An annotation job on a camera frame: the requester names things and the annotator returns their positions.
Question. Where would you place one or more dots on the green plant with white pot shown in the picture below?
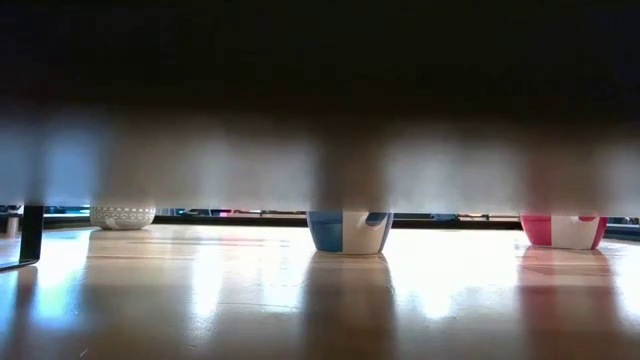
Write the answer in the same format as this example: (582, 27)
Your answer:
(122, 218)

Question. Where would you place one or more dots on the black aluminium table frame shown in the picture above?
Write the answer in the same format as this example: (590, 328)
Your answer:
(450, 223)

